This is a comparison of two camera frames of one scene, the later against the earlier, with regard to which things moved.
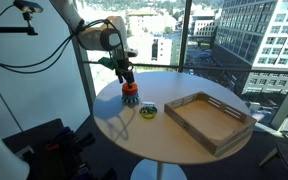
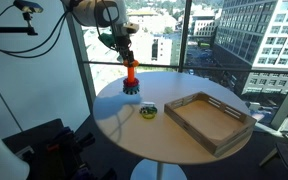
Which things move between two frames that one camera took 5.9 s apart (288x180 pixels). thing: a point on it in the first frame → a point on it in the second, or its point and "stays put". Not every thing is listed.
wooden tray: [213, 125] stays put
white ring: [147, 104] stays put
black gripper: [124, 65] → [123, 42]
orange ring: [133, 88] → [134, 63]
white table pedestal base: [149, 169] stays put
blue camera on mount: [27, 7] stays put
